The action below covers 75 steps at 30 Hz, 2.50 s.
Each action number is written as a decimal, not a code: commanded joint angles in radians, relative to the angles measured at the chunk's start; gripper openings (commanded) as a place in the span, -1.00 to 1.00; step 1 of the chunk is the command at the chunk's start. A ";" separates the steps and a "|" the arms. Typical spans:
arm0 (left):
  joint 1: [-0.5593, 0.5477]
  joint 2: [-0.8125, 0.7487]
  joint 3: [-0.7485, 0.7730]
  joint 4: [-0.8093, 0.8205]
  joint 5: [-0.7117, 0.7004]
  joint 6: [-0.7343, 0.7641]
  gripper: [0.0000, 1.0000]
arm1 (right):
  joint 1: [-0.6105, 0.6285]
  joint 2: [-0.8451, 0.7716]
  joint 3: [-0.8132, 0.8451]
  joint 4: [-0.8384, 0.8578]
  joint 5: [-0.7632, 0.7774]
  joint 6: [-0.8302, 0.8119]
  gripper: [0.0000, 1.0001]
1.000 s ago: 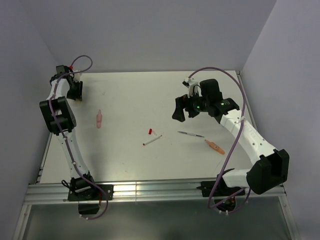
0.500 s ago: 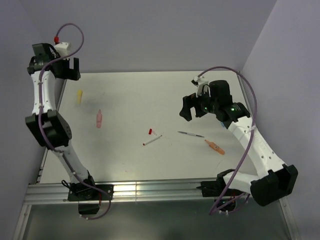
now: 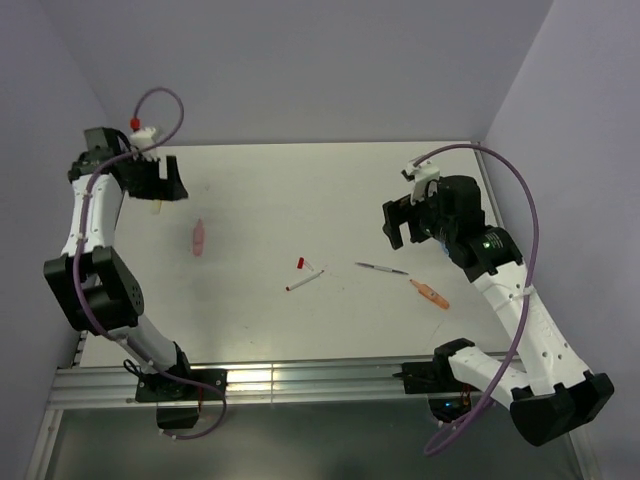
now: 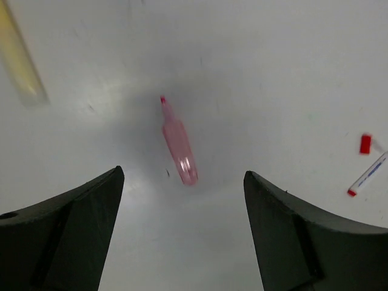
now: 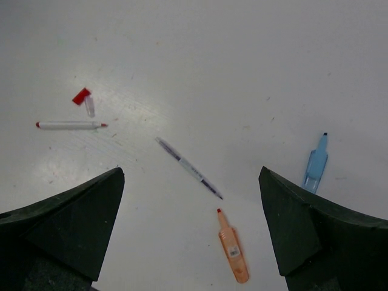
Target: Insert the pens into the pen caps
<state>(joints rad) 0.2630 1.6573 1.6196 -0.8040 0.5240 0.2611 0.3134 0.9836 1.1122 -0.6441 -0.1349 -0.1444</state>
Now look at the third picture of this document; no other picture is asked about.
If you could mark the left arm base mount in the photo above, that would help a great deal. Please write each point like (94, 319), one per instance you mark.
(178, 405)

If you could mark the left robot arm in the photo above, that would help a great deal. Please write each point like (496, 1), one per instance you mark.
(95, 289)

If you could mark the aluminium rail frame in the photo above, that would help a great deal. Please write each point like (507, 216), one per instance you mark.
(310, 387)

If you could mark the white pen with red tip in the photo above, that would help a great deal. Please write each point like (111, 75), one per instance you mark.
(304, 281)

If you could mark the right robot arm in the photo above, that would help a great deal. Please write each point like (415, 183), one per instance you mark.
(555, 392)

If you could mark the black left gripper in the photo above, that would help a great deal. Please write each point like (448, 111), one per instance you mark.
(171, 188)

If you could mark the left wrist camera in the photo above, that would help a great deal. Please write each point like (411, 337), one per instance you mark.
(144, 137)

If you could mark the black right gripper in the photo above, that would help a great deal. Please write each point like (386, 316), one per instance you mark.
(399, 211)

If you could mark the yellow marker pen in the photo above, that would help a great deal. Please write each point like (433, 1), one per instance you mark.
(156, 206)

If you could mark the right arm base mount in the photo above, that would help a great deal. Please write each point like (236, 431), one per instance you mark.
(448, 399)

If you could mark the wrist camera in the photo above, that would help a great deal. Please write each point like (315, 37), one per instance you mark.
(144, 137)
(420, 173)

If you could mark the purple ballpoint pen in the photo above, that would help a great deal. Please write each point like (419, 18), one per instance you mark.
(381, 268)

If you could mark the orange highlighter pen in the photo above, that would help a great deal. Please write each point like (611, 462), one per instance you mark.
(430, 294)

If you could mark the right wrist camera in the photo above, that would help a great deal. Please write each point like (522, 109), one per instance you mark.
(420, 173)

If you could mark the pink highlighter pen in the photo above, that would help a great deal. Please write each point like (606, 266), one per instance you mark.
(198, 238)

